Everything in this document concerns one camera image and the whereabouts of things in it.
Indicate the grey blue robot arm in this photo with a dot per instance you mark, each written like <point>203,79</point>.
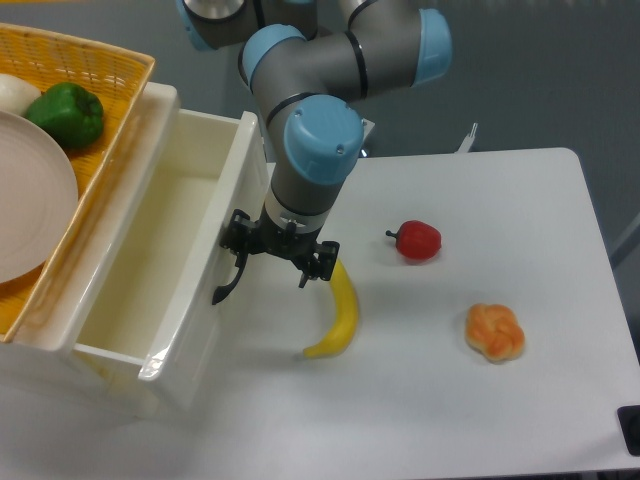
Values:
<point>304,83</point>

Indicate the orange knotted bread roll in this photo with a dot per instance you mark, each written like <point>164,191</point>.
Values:
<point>493,331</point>

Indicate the green bell pepper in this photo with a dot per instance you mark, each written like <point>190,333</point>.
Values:
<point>70,114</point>

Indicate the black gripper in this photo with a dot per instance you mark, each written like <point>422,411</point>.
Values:
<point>245,237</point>

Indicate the white onion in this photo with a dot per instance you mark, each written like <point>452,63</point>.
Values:
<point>17,95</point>

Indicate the yellow woven basket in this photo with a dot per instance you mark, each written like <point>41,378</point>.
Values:
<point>90,90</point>

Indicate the yellow banana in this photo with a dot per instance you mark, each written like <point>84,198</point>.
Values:
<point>339,337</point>

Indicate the white metal bracket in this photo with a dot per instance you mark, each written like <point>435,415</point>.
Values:
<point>468,141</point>

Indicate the pink plate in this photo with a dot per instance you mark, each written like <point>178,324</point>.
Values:
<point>39,196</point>

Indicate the black corner device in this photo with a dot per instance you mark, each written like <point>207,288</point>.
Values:
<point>629,420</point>

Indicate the red bell pepper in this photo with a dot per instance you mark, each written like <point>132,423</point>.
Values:
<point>416,240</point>

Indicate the white drawer cabinet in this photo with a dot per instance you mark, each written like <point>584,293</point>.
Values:
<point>41,355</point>

